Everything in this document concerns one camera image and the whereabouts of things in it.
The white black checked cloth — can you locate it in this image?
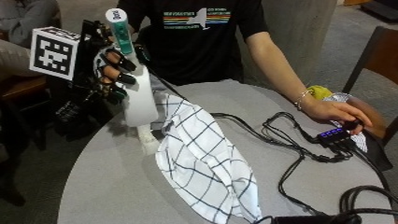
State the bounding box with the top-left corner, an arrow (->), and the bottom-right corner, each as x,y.
154,91 -> 264,224

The black cable plug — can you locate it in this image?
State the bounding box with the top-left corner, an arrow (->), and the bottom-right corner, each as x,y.
343,119 -> 367,133

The thin silver bracelet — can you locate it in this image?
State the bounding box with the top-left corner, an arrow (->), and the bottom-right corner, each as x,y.
295,89 -> 313,112

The wooden bench with black legs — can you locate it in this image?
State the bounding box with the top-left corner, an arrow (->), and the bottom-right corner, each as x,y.
0,74 -> 50,207

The yellow cloth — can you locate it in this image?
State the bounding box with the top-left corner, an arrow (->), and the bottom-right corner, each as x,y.
308,85 -> 335,101

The wooden chair with black frame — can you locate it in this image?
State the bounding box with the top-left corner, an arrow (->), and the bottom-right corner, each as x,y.
341,25 -> 398,95

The looped black hub cable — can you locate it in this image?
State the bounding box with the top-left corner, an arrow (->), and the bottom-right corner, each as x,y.
262,111 -> 323,145

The white spray bottle teal nozzle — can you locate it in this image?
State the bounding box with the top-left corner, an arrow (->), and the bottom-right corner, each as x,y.
104,7 -> 162,128

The thick black cable bundle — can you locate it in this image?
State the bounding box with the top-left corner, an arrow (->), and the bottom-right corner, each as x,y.
339,148 -> 398,222

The thin black cable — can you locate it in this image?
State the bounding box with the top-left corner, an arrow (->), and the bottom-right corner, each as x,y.
276,152 -> 332,217

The the person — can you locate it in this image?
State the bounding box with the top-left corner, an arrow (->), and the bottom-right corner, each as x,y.
118,0 -> 271,87

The black device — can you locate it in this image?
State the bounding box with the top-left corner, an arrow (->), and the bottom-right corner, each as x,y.
271,212 -> 364,224

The long black glove cable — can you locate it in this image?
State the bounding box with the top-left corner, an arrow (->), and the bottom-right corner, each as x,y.
143,63 -> 333,163

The black hub with blue lights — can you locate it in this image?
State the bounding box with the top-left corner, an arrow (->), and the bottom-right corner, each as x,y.
316,127 -> 355,147

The white cube with black markers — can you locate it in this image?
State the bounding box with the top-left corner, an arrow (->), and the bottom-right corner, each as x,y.
29,26 -> 83,81

